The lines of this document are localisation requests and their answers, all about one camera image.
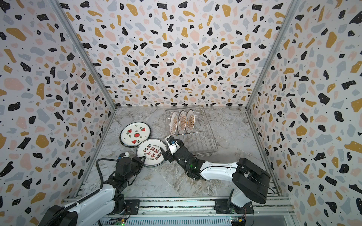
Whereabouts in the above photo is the aluminium corner post right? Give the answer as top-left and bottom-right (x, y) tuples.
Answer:
(246, 0), (300, 111)

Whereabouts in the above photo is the sunburst plate in rack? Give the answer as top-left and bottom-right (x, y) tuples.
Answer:
(186, 109), (195, 134)

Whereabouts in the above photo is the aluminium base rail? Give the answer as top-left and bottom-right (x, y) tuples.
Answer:
(60, 196), (298, 226)

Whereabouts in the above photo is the white plate red rim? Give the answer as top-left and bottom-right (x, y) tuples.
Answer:
(178, 110), (187, 135)

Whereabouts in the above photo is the patterned plate rack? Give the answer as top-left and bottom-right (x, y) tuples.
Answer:
(136, 139), (167, 168)

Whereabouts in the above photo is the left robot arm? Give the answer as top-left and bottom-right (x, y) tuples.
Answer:
(39, 154), (146, 226)

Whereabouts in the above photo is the orange sunburst plate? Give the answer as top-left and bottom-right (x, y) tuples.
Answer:
(170, 111), (178, 136)

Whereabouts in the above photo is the wire dish rack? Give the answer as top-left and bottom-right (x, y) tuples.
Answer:
(165, 105), (217, 156)

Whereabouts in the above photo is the aluminium corner post left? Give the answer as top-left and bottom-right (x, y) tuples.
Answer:
(49, 1), (117, 111)

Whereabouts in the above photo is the aluminium corner post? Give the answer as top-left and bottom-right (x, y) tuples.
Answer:
(49, 1), (117, 111)
(246, 0), (300, 111)

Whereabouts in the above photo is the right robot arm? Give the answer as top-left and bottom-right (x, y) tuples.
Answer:
(161, 143), (271, 213)

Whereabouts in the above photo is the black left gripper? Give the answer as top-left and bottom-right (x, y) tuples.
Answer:
(124, 155), (145, 182)

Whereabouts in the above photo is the watermelon pattern plate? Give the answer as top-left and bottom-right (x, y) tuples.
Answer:
(119, 122), (151, 147)

